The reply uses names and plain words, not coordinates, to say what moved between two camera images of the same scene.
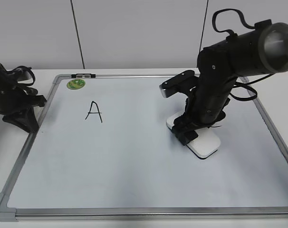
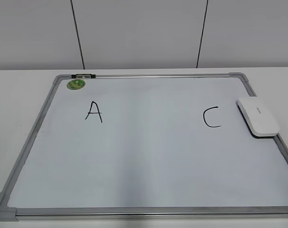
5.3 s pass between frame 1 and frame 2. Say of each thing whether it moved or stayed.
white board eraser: moved
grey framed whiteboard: stayed
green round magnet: stayed
